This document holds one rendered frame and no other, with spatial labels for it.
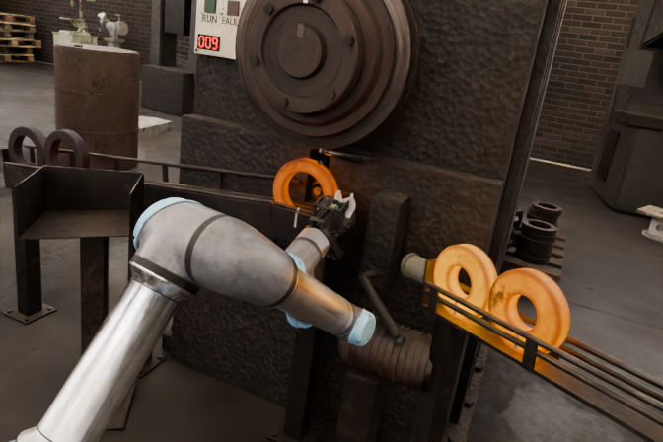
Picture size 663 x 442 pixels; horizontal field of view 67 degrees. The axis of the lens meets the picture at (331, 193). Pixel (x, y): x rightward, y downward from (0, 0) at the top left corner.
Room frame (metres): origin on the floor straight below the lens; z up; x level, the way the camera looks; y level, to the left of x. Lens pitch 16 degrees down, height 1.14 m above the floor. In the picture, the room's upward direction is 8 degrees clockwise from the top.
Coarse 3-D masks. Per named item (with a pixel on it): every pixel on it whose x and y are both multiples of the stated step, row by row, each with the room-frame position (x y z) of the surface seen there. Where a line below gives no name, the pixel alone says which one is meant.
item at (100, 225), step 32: (32, 192) 1.23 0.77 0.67; (64, 192) 1.33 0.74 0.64; (96, 192) 1.35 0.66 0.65; (128, 192) 1.37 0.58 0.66; (32, 224) 1.22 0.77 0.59; (64, 224) 1.23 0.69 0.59; (96, 224) 1.24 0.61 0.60; (128, 224) 1.26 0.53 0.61; (96, 256) 1.23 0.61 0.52; (96, 288) 1.23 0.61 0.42; (96, 320) 1.23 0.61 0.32
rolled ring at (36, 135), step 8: (16, 128) 1.71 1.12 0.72; (24, 128) 1.69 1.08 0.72; (32, 128) 1.70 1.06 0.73; (16, 136) 1.71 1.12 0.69; (24, 136) 1.73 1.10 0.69; (32, 136) 1.68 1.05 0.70; (40, 136) 1.68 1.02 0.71; (8, 144) 1.73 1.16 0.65; (16, 144) 1.72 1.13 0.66; (40, 144) 1.67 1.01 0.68; (16, 152) 1.72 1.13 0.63; (40, 152) 1.66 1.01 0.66; (16, 160) 1.71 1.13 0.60; (24, 160) 1.73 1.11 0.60; (40, 160) 1.66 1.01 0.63
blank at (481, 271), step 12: (444, 252) 1.01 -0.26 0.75; (456, 252) 0.98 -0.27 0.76; (468, 252) 0.96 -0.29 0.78; (480, 252) 0.96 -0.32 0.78; (444, 264) 1.00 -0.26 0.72; (456, 264) 0.97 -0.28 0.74; (468, 264) 0.95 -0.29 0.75; (480, 264) 0.92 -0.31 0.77; (492, 264) 0.93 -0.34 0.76; (444, 276) 1.00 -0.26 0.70; (456, 276) 1.00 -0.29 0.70; (480, 276) 0.92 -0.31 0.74; (492, 276) 0.92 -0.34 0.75; (444, 288) 0.99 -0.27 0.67; (456, 288) 0.99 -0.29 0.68; (480, 288) 0.91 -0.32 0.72; (468, 300) 0.93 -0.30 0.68; (480, 300) 0.91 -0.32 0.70; (456, 312) 0.95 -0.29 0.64
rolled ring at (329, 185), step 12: (288, 168) 1.30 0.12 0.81; (300, 168) 1.29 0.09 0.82; (312, 168) 1.27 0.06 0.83; (324, 168) 1.28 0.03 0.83; (276, 180) 1.31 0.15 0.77; (288, 180) 1.32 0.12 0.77; (324, 180) 1.26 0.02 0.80; (276, 192) 1.31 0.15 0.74; (288, 192) 1.33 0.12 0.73; (324, 192) 1.26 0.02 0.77; (288, 204) 1.30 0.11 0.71
